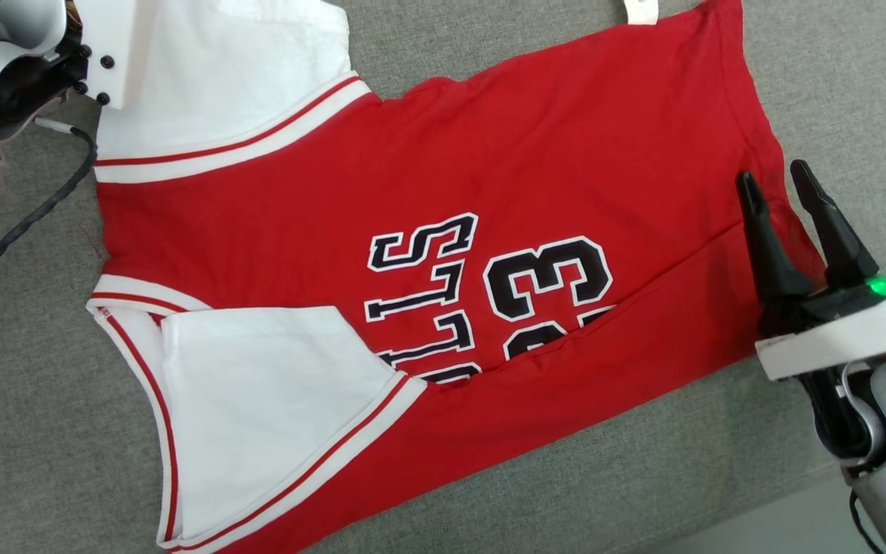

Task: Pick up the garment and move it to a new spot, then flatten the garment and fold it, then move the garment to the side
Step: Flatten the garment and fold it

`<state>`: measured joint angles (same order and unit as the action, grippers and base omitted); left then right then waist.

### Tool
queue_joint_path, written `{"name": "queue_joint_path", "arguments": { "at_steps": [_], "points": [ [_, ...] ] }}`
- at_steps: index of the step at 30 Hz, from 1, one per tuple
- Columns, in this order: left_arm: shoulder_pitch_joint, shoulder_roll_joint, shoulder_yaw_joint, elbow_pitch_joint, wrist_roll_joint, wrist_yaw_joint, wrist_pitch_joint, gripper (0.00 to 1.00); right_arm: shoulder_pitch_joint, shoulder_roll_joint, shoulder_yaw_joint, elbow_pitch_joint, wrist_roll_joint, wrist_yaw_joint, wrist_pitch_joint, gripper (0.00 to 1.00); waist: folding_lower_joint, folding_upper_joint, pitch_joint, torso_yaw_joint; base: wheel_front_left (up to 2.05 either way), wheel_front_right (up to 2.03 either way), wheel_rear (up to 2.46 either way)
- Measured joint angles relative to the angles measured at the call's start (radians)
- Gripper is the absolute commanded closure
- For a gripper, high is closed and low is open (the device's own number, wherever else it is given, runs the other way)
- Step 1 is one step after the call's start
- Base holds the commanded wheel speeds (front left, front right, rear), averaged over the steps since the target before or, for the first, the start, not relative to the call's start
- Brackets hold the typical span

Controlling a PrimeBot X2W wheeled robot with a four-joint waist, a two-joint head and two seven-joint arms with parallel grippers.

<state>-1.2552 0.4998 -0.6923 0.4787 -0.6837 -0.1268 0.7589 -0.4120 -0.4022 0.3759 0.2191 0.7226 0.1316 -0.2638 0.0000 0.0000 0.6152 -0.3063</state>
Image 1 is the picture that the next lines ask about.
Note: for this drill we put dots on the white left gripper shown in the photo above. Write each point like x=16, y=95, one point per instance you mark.
x=120, y=46

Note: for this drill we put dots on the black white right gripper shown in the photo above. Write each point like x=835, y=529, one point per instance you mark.
x=835, y=338

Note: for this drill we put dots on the red and white basketball jersey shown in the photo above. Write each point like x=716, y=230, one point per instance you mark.
x=335, y=177

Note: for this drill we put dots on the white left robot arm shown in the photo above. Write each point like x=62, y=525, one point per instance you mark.
x=4, y=23

